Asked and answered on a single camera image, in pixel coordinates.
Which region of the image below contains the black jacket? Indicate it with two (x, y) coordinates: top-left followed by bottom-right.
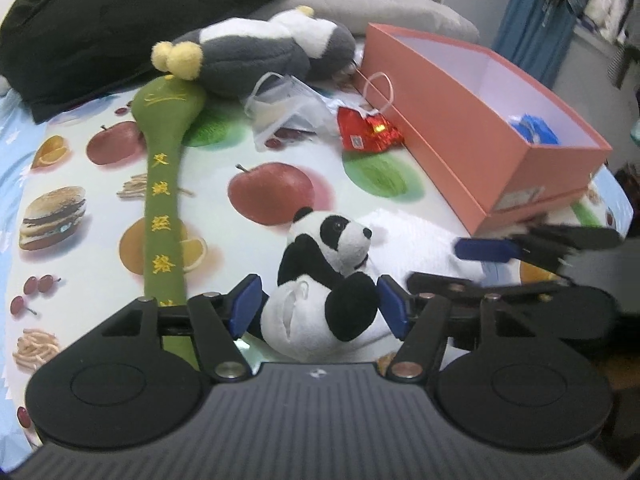
(0, 0), (304, 123)

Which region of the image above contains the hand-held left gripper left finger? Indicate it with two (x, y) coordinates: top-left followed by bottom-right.
(92, 274), (263, 382)

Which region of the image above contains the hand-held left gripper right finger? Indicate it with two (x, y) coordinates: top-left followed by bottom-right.
(377, 276), (503, 382)

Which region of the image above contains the red foil candy wrapper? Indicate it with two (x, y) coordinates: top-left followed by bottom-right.
(337, 106), (405, 153)

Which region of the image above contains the green plush massage hammer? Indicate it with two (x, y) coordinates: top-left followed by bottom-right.
(131, 76), (208, 361)

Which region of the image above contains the blue curtain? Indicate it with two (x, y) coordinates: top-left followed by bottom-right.
(492, 0), (583, 88)

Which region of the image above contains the grey white penguin plush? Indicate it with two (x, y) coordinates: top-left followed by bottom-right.
(151, 6), (357, 96)

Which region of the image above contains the blue plastic bag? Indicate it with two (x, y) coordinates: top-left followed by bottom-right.
(510, 114), (560, 146)

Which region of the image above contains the pink cardboard box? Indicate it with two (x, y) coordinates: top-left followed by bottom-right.
(352, 22), (613, 236)

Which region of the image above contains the panda plush toy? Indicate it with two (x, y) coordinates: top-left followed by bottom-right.
(260, 207), (381, 361)

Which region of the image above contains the light blue bed sheet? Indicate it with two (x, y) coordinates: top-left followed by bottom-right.
(0, 85), (56, 461)

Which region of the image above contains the grey pillow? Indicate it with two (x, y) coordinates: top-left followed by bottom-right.
(250, 0), (481, 46)

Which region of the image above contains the white cloth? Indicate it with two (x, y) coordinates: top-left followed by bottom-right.
(367, 207), (483, 286)

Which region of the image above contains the fruit printed mat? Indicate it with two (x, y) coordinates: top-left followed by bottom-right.
(10, 67), (633, 441)

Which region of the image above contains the hanging light garment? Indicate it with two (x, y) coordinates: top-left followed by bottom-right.
(582, 0), (635, 45)

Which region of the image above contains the white string loop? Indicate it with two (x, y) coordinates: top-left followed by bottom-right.
(363, 72), (396, 113)

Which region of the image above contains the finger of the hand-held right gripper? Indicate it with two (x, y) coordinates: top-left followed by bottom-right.
(407, 272), (566, 297)
(454, 225), (623, 271)

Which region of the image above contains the clear plastic bag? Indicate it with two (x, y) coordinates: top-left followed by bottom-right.
(244, 72), (343, 152)

